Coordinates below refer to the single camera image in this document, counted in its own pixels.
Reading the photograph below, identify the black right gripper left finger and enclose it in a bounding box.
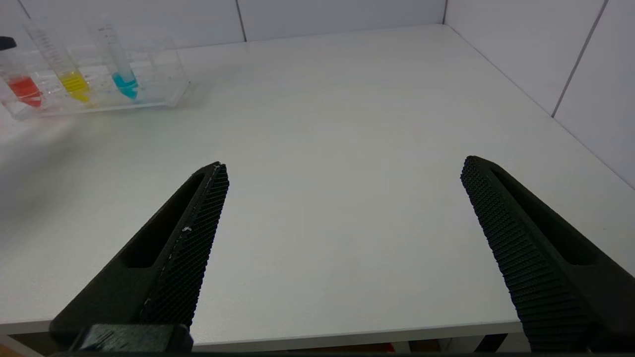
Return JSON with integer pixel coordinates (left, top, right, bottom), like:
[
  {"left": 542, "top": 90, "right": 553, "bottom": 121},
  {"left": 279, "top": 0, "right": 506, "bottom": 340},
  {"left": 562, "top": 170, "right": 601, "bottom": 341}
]
[{"left": 50, "top": 161, "right": 230, "bottom": 350}]

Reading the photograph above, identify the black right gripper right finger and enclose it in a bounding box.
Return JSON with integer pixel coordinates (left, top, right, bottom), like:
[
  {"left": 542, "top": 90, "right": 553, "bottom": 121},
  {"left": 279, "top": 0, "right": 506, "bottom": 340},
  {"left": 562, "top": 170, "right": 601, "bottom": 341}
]
[{"left": 460, "top": 155, "right": 635, "bottom": 353}]

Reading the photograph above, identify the red pigment test tube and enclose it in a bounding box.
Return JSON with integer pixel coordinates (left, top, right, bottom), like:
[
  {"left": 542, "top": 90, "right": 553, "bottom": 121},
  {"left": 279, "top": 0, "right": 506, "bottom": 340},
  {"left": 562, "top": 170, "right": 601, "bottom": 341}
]
[{"left": 0, "top": 50, "right": 44, "bottom": 109}]

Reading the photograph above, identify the yellow pigment test tube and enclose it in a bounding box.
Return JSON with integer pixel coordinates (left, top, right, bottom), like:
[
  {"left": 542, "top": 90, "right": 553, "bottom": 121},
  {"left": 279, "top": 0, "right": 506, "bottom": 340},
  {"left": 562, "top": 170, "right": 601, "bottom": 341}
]
[{"left": 22, "top": 22, "right": 92, "bottom": 104}]

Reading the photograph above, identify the blue pigment test tube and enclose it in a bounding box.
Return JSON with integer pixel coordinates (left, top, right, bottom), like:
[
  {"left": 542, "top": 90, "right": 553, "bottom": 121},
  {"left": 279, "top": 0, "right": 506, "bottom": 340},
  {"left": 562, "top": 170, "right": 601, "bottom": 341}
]
[{"left": 89, "top": 22, "right": 139, "bottom": 100}]

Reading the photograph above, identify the clear plastic test tube rack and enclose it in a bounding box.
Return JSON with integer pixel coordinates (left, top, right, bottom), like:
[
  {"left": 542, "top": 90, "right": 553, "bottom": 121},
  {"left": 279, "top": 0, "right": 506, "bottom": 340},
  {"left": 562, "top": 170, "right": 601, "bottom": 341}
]
[{"left": 0, "top": 37, "right": 191, "bottom": 122}]

